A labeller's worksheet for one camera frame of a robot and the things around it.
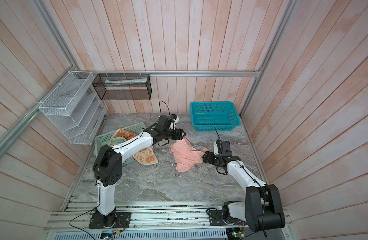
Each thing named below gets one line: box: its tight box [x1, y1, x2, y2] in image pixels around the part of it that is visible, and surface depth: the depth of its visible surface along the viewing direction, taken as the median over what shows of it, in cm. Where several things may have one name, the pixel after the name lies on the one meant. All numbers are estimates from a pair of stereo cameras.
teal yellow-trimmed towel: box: [110, 136, 127, 145], surface depth 98 cm
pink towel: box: [169, 137, 210, 173], surface depth 92 cm
